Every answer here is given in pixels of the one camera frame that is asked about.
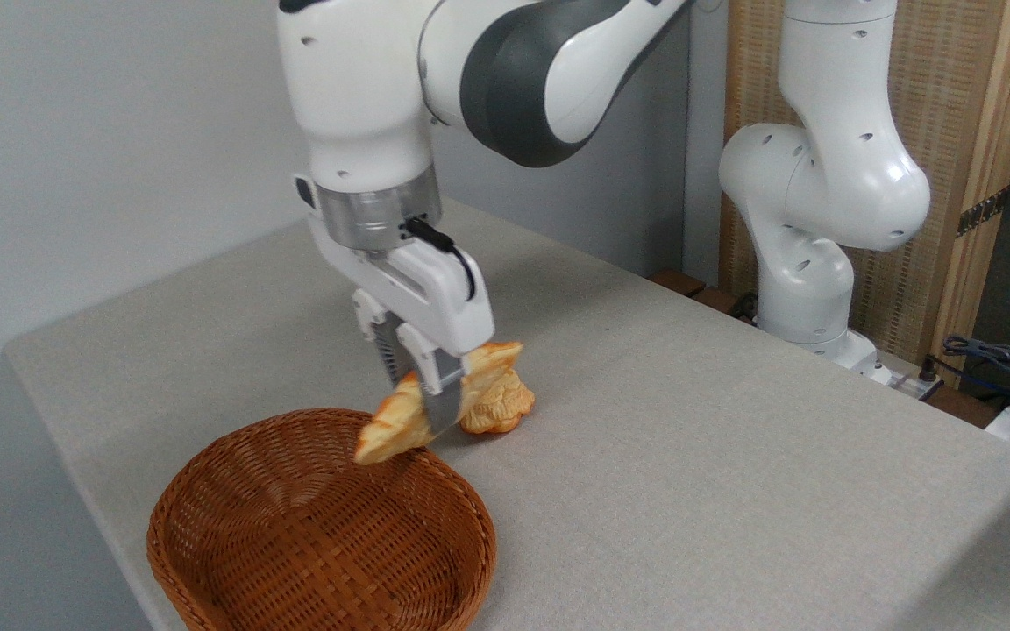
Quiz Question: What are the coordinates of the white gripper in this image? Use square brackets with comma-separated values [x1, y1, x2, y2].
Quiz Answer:
[292, 174, 496, 437]

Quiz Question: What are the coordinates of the long braided bread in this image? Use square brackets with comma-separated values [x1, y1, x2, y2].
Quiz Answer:
[353, 341, 525, 466]

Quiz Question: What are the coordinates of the round bread bun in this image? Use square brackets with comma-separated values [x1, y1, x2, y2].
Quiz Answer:
[459, 367, 536, 436]

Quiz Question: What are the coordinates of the brown wicker basket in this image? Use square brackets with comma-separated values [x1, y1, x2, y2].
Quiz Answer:
[146, 408, 498, 631]

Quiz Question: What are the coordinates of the brown wooden base board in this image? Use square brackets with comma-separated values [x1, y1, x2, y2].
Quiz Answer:
[649, 269, 762, 327]

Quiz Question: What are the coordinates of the metal screen hinge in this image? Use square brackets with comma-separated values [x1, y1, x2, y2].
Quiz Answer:
[957, 186, 1010, 238]

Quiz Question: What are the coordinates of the wooden woven folding screen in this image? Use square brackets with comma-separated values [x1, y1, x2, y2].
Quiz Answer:
[719, 0, 1010, 388]

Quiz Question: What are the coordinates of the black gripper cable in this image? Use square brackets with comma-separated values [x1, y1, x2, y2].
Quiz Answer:
[403, 216, 478, 302]

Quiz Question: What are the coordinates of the blue black cable bundle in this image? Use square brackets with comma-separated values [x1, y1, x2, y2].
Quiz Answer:
[942, 333, 1010, 415]

